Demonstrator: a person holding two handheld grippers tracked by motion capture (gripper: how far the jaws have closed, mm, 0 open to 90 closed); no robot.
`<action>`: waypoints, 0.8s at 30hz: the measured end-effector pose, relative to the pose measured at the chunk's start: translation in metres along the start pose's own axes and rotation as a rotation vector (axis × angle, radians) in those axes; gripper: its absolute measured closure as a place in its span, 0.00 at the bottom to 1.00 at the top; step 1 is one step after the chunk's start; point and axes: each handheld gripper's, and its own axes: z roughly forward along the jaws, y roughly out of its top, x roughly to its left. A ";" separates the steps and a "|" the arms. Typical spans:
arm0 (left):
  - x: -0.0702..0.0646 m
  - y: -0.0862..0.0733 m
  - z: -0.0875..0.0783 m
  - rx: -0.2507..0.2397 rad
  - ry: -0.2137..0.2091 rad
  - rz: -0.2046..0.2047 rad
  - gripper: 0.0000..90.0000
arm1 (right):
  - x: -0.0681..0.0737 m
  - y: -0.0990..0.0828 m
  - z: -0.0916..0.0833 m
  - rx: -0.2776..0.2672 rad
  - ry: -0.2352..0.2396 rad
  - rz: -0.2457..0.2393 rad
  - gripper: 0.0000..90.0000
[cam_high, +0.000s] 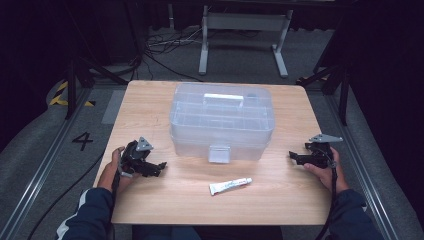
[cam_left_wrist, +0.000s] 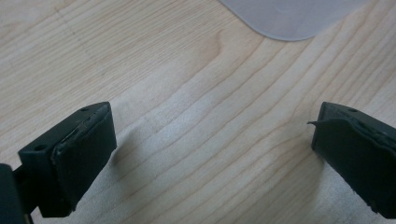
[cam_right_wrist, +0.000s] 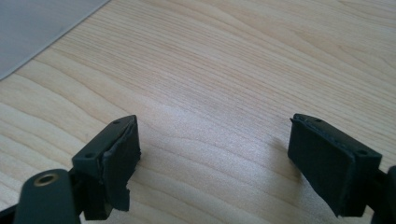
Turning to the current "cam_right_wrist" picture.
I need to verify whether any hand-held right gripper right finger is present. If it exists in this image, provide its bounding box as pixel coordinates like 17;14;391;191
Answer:
288;113;383;218

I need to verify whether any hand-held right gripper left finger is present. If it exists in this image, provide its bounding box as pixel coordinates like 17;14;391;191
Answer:
72;115;141;221

